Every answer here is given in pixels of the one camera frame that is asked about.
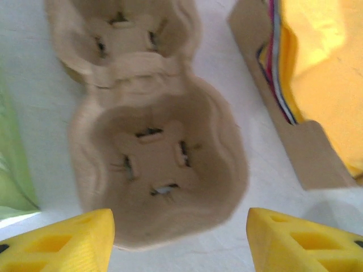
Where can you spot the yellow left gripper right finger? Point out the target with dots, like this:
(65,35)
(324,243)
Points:
(300,249)

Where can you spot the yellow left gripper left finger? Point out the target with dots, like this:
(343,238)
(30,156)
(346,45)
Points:
(56,249)

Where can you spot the white green printed paper bag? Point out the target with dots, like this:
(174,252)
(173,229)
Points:
(14,170)

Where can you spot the yellow paper napkin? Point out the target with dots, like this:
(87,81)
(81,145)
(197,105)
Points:
(326,85)

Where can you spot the brown cardboard napkin holder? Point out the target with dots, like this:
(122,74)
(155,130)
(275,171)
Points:
(309,158)

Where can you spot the brown pulp cup carrier stack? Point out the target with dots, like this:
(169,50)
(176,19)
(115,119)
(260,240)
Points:
(73,74)

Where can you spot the multicoloured paper napkin stack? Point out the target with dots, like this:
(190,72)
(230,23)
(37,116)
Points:
(276,71)

